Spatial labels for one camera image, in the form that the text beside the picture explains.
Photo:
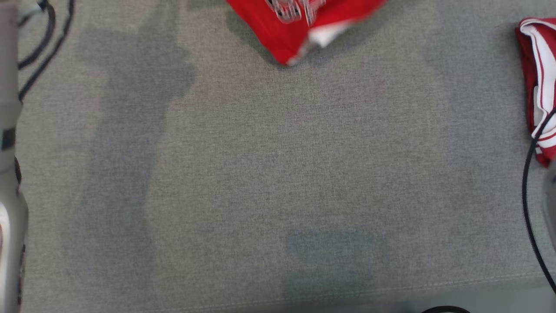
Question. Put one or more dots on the red white garment with lettering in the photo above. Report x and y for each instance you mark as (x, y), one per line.
(278, 30)

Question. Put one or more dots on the red T-shirt white striped trim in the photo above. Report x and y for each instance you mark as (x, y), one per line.
(532, 87)

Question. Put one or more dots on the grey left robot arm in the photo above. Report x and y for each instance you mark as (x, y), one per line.
(11, 152)

